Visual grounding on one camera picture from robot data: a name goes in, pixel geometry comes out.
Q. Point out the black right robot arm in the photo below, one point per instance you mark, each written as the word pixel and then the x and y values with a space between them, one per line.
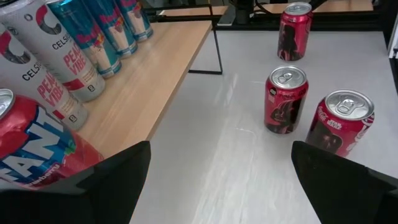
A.
pixel 245 11

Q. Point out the wooden shelf with black legs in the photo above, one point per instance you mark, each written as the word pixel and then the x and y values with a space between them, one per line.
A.
pixel 149 81

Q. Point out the white Celsius energy drink can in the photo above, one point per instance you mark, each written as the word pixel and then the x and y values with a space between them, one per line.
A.
pixel 40 84
pixel 62 53

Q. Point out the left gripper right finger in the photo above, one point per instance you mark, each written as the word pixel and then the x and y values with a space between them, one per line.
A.
pixel 342 199

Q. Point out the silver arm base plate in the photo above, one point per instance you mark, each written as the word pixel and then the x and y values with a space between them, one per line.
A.
pixel 227 18

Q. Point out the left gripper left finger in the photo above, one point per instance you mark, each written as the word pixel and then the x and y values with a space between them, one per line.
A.
pixel 109 199

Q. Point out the red Coca-Cola Star Wars can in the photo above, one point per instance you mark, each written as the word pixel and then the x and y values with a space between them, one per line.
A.
pixel 293 34
pixel 284 105
pixel 339 127

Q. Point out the red Fanta strawberry can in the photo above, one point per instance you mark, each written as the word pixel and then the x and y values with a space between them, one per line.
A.
pixel 37 146

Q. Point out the large Red Bull can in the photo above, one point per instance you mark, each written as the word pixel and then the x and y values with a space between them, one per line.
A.
pixel 115 28

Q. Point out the black aluminium table frame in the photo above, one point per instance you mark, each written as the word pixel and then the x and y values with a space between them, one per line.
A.
pixel 342 23

